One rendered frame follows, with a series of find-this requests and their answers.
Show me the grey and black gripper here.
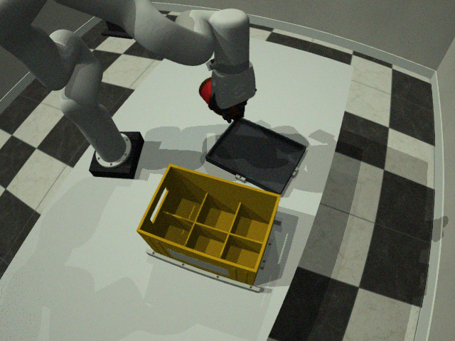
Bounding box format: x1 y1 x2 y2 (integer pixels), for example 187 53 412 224
208 62 257 124

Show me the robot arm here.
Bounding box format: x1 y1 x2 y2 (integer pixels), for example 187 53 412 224
0 0 250 168

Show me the yellow divided crate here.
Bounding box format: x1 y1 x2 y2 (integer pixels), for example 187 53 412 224
136 164 281 286

